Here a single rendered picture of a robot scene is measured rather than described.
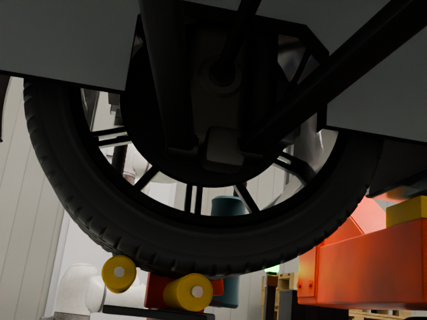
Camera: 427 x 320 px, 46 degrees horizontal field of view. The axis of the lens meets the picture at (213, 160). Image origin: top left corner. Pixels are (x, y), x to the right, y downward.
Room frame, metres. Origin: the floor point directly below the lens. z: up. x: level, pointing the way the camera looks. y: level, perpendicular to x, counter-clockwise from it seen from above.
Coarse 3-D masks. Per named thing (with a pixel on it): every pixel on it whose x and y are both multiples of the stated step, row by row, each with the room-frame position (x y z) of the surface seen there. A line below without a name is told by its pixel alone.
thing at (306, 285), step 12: (324, 240) 1.45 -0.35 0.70; (312, 252) 1.48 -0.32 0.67; (300, 264) 1.58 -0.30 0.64; (312, 264) 1.48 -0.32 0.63; (300, 276) 1.57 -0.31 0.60; (312, 276) 1.47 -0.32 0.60; (300, 288) 1.57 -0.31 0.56; (312, 288) 1.47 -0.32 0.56; (300, 300) 1.58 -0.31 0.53; (312, 300) 1.48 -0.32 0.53
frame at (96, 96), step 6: (138, 48) 1.04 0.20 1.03; (132, 54) 1.03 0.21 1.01; (96, 96) 1.03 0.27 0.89; (96, 102) 1.07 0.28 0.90; (90, 108) 1.02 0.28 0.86; (96, 108) 1.07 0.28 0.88; (90, 114) 1.02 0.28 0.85; (90, 120) 1.02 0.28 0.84; (90, 126) 1.03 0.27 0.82; (294, 144) 1.09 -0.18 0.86; (288, 150) 1.14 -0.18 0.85; (294, 150) 1.09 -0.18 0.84; (294, 156) 1.10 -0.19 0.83; (288, 174) 1.14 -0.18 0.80; (288, 180) 1.14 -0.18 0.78; (276, 198) 1.10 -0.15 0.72; (270, 204) 1.09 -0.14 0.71
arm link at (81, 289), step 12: (72, 264) 2.24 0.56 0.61; (84, 264) 2.23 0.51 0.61; (72, 276) 2.20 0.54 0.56; (84, 276) 2.21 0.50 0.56; (96, 276) 2.25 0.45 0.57; (60, 288) 2.22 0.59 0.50; (72, 288) 2.19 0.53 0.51; (84, 288) 2.21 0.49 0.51; (96, 288) 2.23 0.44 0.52; (60, 300) 2.21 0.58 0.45; (72, 300) 2.19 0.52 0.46; (84, 300) 2.21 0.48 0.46; (96, 300) 2.23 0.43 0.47; (60, 312) 2.20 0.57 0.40; (72, 312) 2.20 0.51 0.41; (84, 312) 2.22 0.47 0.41
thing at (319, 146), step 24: (288, 48) 0.95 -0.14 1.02; (288, 72) 1.01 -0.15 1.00; (72, 96) 0.77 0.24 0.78; (312, 120) 0.99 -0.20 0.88; (96, 144) 0.78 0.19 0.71; (120, 144) 0.98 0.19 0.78; (312, 144) 0.99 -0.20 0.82; (336, 144) 0.84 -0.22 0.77; (288, 168) 1.03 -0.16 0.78; (312, 168) 0.92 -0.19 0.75; (240, 192) 1.01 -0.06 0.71; (288, 192) 0.99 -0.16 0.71; (168, 216) 0.80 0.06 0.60; (192, 216) 0.81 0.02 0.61; (240, 216) 0.82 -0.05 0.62; (264, 216) 0.82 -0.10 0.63
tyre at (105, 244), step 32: (32, 96) 0.76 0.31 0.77; (64, 96) 0.77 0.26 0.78; (32, 128) 0.77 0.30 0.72; (64, 128) 0.77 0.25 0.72; (64, 160) 0.77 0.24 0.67; (352, 160) 0.85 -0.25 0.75; (64, 192) 0.78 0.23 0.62; (96, 192) 0.78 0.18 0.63; (320, 192) 0.84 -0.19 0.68; (352, 192) 0.85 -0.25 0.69; (96, 224) 0.78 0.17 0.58; (128, 224) 0.79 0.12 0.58; (160, 224) 0.80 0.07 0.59; (192, 224) 0.81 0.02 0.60; (256, 224) 0.82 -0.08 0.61; (288, 224) 0.83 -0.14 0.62; (320, 224) 0.84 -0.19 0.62; (128, 256) 0.85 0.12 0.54; (160, 256) 0.80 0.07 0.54; (192, 256) 0.80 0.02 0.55; (224, 256) 0.81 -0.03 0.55; (256, 256) 0.82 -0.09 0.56; (288, 256) 0.83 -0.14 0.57
